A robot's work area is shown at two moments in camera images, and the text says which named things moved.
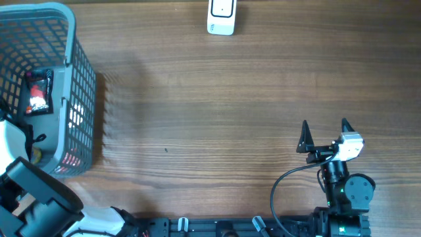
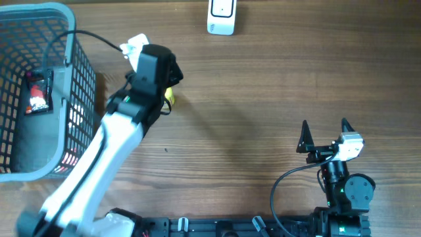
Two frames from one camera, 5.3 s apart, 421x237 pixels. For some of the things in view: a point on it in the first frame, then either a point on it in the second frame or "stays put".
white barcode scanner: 221,17 stays put
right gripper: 306,144 stays put
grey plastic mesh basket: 37,36 stays put
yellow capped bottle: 37,155 -> 169,95
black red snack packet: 39,98 stays put
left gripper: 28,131 -> 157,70
